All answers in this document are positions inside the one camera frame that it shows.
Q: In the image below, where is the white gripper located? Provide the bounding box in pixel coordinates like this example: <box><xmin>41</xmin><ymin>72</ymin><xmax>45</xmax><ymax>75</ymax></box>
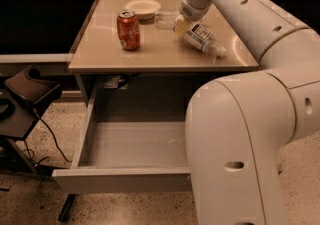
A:
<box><xmin>173</xmin><ymin>0</ymin><xmax>210</xmax><ymax>38</ymax></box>

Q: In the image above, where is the blue labelled plastic bottle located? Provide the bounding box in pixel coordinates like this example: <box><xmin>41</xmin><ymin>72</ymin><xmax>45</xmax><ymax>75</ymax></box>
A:
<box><xmin>181</xmin><ymin>23</ymin><xmax>227</xmax><ymax>57</ymax></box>

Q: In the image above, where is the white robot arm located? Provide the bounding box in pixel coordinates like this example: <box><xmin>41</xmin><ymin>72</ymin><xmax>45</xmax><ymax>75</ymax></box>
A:
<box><xmin>181</xmin><ymin>0</ymin><xmax>320</xmax><ymax>225</ymax></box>

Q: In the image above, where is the clear plastic water bottle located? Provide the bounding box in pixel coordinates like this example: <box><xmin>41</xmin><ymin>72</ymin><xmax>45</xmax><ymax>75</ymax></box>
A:
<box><xmin>154</xmin><ymin>10</ymin><xmax>179</xmax><ymax>30</ymax></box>

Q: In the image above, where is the beige counter cabinet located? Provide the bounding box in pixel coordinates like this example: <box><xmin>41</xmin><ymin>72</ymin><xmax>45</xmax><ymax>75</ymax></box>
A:
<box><xmin>67</xmin><ymin>0</ymin><xmax>261</xmax><ymax>107</ymax></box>

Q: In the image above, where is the grey open drawer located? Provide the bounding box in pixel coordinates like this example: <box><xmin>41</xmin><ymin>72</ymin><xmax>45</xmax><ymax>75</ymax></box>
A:
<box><xmin>51</xmin><ymin>78</ymin><xmax>193</xmax><ymax>195</ymax></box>

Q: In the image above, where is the white paper bowl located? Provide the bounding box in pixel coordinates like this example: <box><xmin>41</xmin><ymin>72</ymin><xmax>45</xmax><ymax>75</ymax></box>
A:
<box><xmin>125</xmin><ymin>0</ymin><xmax>161</xmax><ymax>21</ymax></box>

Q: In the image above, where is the orange soda can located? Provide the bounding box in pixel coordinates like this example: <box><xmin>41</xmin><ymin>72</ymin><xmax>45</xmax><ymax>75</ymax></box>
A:
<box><xmin>117</xmin><ymin>10</ymin><xmax>140</xmax><ymax>50</ymax></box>

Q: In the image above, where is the black chair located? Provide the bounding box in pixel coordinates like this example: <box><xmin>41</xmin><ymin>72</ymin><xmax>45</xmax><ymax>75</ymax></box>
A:
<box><xmin>0</xmin><ymin>66</ymin><xmax>62</xmax><ymax>176</ymax></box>

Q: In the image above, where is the black cable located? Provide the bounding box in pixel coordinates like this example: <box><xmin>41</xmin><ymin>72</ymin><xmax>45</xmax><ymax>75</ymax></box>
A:
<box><xmin>20</xmin><ymin>108</ymin><xmax>73</xmax><ymax>167</ymax></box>

